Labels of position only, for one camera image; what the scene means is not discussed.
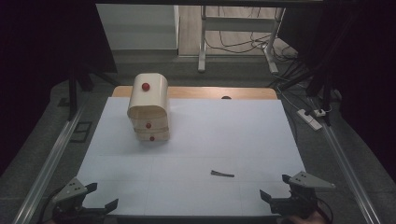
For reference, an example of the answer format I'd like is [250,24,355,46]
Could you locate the black floor cables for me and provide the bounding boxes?
[205,6,302,64]

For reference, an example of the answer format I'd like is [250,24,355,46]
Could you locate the white table sheet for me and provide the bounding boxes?
[75,96,306,217]

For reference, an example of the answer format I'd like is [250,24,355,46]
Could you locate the aluminium rail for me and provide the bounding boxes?
[11,104,87,224]
[319,122,383,224]

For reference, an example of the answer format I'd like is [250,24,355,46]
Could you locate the black stand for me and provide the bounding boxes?
[278,8,347,127]
[66,60,121,121]

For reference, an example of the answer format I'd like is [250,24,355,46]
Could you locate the white metal desk frame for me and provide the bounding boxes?
[197,5,286,75]

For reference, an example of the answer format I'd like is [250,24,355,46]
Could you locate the black hair clip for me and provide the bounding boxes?
[210,169,235,179]

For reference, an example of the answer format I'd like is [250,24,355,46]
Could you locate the black floor hatch frame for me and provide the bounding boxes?
[69,120,93,145]

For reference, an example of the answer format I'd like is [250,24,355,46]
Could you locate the white cabinet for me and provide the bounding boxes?
[95,3,180,51]

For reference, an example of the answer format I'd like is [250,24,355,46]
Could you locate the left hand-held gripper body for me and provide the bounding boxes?
[50,176,107,224]

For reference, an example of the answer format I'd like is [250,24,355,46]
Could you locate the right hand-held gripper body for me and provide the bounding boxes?
[270,171,337,220]

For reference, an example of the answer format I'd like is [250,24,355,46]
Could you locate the white power strip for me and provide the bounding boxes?
[295,108,323,132]

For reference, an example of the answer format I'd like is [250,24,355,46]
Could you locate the person's right hand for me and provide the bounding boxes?
[284,210,329,224]

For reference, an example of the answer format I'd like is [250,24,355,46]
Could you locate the cream drawer cabinet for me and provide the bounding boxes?
[126,72,172,143]

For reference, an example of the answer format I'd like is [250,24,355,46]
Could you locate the right hand-held gripper cable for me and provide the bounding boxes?
[317,196,334,224]

